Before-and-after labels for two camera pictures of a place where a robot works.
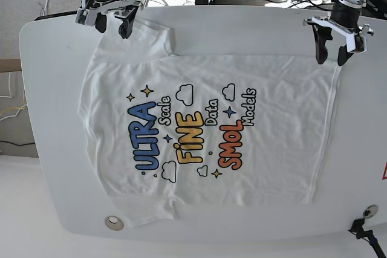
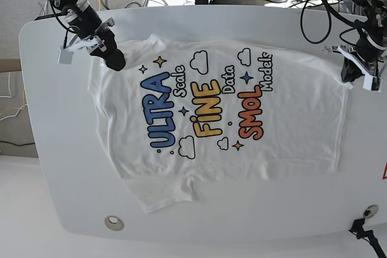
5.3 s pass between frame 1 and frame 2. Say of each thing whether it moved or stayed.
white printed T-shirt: moved
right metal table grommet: stayed
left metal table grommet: stayed
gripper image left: moved
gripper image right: moved
